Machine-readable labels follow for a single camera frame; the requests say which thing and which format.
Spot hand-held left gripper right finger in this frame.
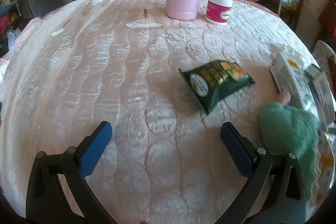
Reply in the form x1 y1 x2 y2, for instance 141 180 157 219
220 122 307 224

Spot red cloth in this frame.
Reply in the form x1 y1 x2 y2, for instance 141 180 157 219
319 0 336 42

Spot pink quilted mattress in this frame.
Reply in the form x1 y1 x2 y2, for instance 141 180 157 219
0 0 331 224

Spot person's right forearm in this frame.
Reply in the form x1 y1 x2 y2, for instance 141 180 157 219
260 102 322 203

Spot white plastic bag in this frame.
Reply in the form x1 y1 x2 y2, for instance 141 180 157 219
7 27 21 50

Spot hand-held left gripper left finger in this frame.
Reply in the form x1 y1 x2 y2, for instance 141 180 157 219
26 121 117 224

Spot green and white milk carton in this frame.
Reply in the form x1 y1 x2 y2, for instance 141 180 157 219
268 51 322 119

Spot green snack bag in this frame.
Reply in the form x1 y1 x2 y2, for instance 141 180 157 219
178 61 256 115

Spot pile of colourful clothes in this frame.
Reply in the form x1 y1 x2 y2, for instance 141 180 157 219
0 0 23 51

